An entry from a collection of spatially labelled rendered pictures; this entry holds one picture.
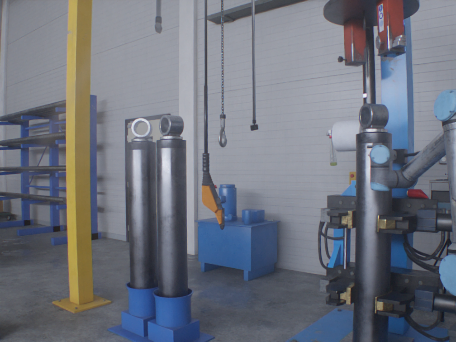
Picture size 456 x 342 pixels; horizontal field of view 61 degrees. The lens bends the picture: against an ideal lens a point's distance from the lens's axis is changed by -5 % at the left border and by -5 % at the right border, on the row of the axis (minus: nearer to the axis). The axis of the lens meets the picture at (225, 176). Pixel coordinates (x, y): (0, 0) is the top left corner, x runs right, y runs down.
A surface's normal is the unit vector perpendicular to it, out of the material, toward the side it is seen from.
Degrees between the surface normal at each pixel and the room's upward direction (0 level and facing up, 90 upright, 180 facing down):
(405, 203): 90
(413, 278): 90
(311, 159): 90
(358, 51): 90
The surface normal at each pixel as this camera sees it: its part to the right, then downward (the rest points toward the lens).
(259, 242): 0.78, 0.01
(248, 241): -0.63, 0.02
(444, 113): -0.97, -0.12
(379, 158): -0.29, -0.07
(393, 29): 0.24, 0.02
